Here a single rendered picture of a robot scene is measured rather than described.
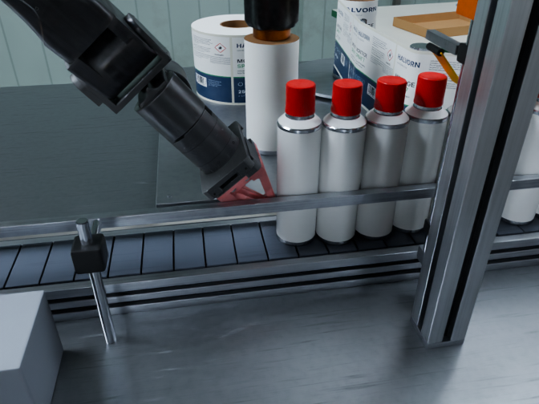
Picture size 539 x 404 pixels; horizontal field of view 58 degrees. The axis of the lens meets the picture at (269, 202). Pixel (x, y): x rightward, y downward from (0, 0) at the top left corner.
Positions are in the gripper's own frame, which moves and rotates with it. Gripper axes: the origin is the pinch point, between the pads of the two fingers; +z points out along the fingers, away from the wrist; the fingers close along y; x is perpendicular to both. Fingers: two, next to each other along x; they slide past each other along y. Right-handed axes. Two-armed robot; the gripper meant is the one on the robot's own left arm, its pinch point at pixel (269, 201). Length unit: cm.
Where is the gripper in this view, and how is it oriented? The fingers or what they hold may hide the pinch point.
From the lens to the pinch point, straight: 61.1
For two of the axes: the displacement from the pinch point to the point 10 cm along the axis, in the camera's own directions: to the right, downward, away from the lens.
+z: 6.2, 6.0, 5.1
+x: -7.7, 6.0, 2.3
